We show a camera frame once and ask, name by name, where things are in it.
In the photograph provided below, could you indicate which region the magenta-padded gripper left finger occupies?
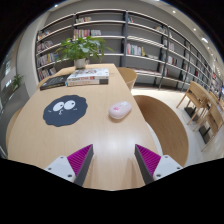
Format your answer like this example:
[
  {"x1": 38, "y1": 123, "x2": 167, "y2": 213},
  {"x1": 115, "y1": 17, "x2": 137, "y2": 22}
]
[{"x1": 44, "y1": 143, "x2": 95, "y2": 187}]

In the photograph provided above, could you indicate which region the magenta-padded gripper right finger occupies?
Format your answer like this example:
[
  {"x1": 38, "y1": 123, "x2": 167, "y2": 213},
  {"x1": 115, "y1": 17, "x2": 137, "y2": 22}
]
[{"x1": 134, "y1": 143, "x2": 184, "y2": 185}]

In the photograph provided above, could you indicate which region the pink computer mouse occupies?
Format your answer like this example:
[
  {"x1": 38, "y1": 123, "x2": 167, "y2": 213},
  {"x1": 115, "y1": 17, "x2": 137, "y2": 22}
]
[{"x1": 108, "y1": 100, "x2": 133, "y2": 120}]

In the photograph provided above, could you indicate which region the dark cartoon-face mouse pad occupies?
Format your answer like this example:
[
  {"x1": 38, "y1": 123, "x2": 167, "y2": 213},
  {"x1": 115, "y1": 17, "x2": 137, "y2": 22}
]
[{"x1": 42, "y1": 94, "x2": 89, "y2": 128}]

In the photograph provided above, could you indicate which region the thick book with brown spine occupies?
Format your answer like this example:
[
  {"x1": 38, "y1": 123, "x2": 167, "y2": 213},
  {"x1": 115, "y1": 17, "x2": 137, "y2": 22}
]
[{"x1": 66, "y1": 78, "x2": 110, "y2": 88}]

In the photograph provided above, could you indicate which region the group of wooden chairs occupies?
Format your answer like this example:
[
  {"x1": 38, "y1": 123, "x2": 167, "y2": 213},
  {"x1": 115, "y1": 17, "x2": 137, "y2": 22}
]
[{"x1": 175, "y1": 80, "x2": 224, "y2": 153}]

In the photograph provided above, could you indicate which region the black book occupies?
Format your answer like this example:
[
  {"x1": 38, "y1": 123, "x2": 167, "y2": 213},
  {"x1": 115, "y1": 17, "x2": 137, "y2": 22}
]
[{"x1": 39, "y1": 75, "x2": 71, "y2": 91}]

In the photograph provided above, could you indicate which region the white illustrated-cover book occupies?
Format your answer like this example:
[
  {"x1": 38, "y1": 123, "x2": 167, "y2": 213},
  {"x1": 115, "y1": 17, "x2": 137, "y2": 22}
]
[{"x1": 66, "y1": 68, "x2": 110, "y2": 81}]

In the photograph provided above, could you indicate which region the small green plant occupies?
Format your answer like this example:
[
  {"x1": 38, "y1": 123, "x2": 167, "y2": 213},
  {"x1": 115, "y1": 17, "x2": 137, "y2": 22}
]
[{"x1": 11, "y1": 73, "x2": 25, "y2": 92}]

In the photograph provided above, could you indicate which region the green potted plant white pot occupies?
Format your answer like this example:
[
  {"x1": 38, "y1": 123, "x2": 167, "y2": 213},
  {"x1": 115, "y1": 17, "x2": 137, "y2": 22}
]
[{"x1": 55, "y1": 35, "x2": 114, "y2": 70}]

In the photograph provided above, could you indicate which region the grey bookshelf unit with books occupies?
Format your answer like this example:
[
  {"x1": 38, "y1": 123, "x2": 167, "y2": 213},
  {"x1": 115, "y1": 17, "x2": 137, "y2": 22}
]
[{"x1": 34, "y1": 8, "x2": 223, "y2": 93}]

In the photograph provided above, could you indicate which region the group of ceiling lights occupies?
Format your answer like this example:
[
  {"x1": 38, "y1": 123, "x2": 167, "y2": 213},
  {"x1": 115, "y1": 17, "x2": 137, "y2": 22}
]
[{"x1": 53, "y1": 3, "x2": 211, "y2": 45}]

